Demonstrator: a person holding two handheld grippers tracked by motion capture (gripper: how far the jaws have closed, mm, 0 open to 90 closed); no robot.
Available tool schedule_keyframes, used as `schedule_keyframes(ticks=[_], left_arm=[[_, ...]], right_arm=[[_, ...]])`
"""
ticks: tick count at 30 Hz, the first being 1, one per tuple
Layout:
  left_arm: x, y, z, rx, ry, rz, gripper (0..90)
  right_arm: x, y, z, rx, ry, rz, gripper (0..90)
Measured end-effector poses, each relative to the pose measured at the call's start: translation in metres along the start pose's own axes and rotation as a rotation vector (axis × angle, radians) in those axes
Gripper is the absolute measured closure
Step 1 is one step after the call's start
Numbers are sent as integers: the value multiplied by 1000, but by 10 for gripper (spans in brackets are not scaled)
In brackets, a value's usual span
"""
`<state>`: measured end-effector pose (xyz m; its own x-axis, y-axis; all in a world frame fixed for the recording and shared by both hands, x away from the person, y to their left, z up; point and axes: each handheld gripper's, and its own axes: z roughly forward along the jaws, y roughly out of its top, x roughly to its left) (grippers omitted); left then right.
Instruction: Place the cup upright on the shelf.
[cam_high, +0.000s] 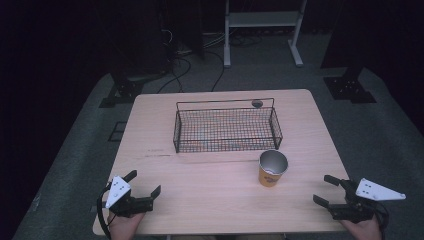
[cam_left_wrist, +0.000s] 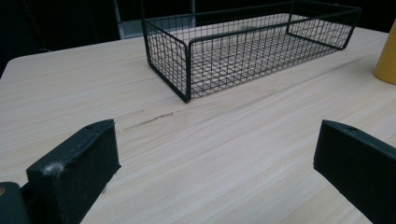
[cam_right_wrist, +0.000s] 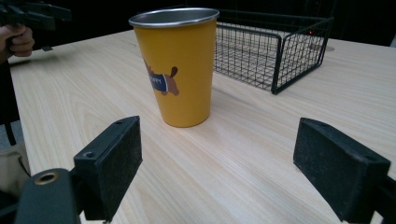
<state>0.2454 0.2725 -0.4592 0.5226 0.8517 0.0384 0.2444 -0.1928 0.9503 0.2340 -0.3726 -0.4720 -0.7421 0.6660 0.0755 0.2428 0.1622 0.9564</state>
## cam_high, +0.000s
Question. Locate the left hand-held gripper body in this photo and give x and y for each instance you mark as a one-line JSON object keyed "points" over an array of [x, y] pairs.
{"points": [[128, 204]]}

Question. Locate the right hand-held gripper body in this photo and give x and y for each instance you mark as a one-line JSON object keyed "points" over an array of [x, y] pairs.
{"points": [[358, 206]]}

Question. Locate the orange cup with metal inside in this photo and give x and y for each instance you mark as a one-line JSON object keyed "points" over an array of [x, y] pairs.
{"points": [[271, 173]]}

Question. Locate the person's left hand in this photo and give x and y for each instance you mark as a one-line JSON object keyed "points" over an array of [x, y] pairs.
{"points": [[125, 227]]}

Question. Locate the person's right hand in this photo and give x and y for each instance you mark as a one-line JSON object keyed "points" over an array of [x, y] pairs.
{"points": [[365, 230]]}

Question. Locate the black stand base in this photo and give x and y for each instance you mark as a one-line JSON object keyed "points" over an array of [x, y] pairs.
{"points": [[350, 89], [125, 91]]}

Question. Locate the dark round tag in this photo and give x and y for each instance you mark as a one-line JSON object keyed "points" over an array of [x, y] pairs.
{"points": [[257, 103]]}

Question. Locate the white metal table frame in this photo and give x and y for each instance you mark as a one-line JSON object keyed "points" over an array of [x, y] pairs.
{"points": [[263, 19]]}

